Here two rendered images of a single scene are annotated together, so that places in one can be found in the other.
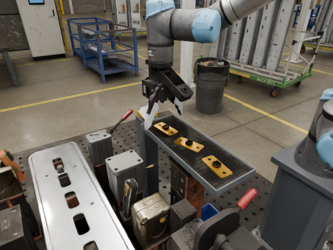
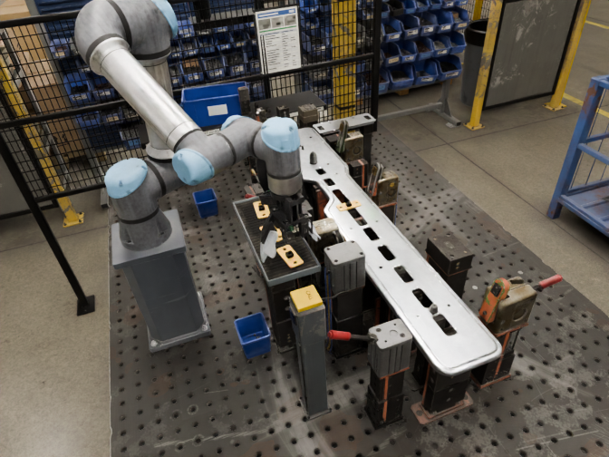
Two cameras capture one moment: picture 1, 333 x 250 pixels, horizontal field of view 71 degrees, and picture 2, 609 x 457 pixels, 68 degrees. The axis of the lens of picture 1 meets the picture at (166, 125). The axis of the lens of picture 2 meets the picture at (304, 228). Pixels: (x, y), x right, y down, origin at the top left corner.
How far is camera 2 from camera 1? 1.56 m
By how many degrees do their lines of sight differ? 111
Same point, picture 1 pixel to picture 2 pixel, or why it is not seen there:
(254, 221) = (191, 347)
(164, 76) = not seen: hidden behind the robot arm
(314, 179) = (176, 221)
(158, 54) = not seen: hidden behind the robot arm
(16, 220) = (441, 247)
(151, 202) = (322, 227)
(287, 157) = (172, 241)
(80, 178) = (402, 296)
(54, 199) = (422, 275)
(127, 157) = (341, 253)
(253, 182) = (139, 407)
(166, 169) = not seen: outside the picture
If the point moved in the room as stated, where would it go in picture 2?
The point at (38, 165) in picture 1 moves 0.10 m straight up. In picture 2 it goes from (470, 323) to (477, 296)
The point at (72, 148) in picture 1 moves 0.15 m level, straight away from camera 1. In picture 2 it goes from (437, 354) to (469, 411)
